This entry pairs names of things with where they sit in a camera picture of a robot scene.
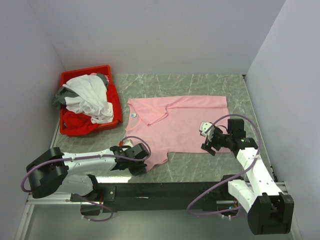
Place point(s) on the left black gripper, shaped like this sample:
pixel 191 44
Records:
pixel 140 169

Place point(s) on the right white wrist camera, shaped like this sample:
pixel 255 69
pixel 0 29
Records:
pixel 206 129

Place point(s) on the black base beam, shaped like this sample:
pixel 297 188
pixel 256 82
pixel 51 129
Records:
pixel 155 196

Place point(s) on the aluminium frame rail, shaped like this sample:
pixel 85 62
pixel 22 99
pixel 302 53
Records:
pixel 269 209

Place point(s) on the red plastic bin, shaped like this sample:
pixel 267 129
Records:
pixel 105 70

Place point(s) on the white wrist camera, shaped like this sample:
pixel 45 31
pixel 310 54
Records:
pixel 126 142
pixel 206 129

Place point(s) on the white t-shirt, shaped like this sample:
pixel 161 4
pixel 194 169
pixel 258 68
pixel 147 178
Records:
pixel 102 112

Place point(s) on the pink t-shirt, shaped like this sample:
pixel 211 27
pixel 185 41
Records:
pixel 171 124

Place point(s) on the grey t-shirt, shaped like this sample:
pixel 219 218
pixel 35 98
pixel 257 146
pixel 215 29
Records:
pixel 62 96

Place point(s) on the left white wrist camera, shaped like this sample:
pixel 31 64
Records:
pixel 126 142

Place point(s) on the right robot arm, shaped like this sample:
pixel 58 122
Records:
pixel 269 209

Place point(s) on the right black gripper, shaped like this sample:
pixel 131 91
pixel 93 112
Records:
pixel 207 147

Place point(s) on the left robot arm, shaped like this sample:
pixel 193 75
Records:
pixel 57 171

